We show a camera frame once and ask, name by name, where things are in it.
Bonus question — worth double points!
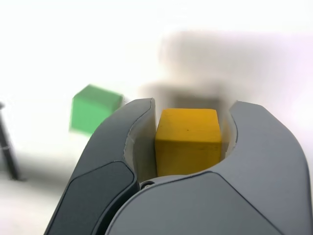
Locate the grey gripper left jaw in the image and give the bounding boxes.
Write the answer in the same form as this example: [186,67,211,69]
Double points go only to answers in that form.
[45,97,157,235]

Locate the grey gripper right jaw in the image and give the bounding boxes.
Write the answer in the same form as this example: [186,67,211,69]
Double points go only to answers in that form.
[105,99,309,235]

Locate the green cube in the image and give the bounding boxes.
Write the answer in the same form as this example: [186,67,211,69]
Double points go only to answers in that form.
[69,84,124,135]

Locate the yellow cube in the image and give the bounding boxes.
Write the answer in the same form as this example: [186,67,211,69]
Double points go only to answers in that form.
[154,107,223,177]

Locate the black tape strip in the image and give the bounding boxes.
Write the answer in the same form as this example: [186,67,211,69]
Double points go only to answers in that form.
[0,102,27,182]

